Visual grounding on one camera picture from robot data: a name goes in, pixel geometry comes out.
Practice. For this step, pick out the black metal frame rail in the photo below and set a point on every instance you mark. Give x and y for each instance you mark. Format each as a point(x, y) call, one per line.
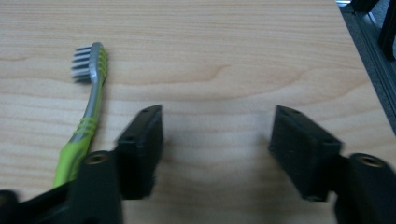
point(370, 53)

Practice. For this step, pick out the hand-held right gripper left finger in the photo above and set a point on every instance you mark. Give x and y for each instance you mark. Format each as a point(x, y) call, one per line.
point(141, 155)

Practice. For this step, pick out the black stand leg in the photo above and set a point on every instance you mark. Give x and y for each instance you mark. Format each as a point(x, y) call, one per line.
point(388, 29)

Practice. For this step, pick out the green and grey toothbrush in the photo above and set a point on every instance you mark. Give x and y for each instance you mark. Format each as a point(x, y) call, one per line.
point(90, 105)

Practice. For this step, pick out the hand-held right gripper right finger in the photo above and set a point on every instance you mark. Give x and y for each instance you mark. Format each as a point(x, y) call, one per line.
point(306, 152)

